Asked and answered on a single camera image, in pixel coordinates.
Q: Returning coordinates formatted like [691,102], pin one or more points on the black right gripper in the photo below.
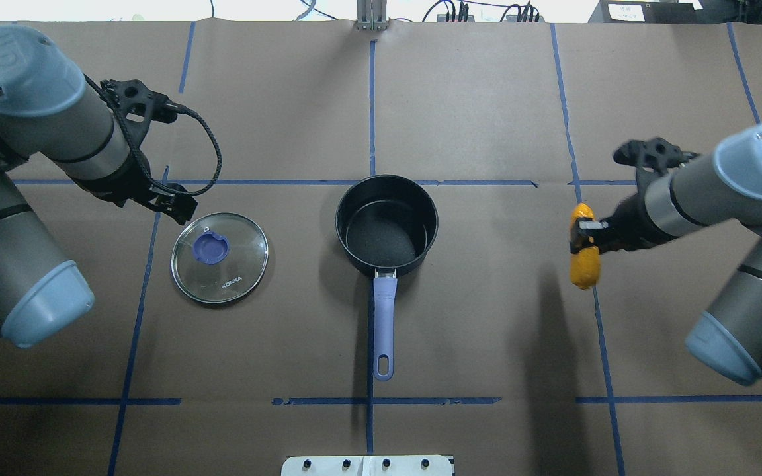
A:
[627,228]

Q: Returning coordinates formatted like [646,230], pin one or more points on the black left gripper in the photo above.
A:
[124,184]

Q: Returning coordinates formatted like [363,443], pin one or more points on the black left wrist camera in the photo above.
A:
[139,105]

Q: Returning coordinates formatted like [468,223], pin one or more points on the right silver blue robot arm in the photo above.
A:
[679,193]

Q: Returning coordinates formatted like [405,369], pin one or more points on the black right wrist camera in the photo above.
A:
[652,159]

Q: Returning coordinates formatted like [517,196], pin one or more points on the aluminium frame post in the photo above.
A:
[371,15]

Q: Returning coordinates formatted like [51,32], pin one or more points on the glass pot lid blue knob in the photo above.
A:
[219,258]

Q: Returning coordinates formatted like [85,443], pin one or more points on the black power adapter box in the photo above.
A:
[645,12]

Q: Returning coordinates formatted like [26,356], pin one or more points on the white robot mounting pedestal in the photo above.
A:
[414,464]

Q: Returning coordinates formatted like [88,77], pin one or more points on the yellow corn cob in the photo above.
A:
[585,267]

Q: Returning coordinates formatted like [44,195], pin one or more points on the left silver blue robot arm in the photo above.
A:
[92,132]

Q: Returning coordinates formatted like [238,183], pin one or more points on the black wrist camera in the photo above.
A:
[139,105]
[652,159]

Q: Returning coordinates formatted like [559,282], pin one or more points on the dark blue saucepan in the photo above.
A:
[386,224]

